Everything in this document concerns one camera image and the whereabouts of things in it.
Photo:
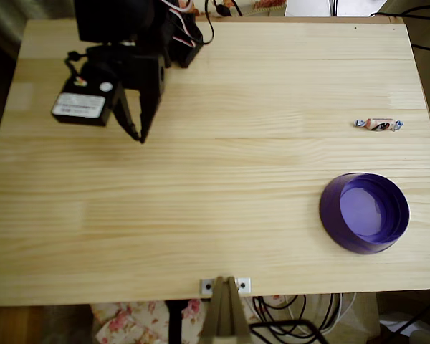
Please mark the white candy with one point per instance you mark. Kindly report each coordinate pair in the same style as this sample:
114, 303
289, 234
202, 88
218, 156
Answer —
378, 124

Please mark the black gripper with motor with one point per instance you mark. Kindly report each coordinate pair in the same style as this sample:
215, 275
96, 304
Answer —
147, 77

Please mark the floral cloth with lace trim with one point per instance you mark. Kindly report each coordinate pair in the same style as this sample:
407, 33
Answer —
265, 5

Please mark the metal mounting bracket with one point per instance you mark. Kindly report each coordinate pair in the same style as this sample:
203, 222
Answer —
244, 285

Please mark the black table leg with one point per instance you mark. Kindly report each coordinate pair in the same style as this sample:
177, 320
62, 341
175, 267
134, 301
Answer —
175, 322

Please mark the purple bowl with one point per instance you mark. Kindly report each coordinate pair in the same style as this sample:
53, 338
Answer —
362, 211

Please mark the black gripper camera mount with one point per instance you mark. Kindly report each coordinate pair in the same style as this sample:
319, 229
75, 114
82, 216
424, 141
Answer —
105, 64

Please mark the white box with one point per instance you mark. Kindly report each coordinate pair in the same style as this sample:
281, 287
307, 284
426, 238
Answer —
308, 7

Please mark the grey curtain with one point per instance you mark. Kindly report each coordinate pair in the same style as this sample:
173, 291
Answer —
0, 21

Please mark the rose print fabric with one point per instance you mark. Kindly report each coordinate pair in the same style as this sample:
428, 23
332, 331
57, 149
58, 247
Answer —
129, 322

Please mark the camera stand post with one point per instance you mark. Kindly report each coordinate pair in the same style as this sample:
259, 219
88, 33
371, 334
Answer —
224, 315

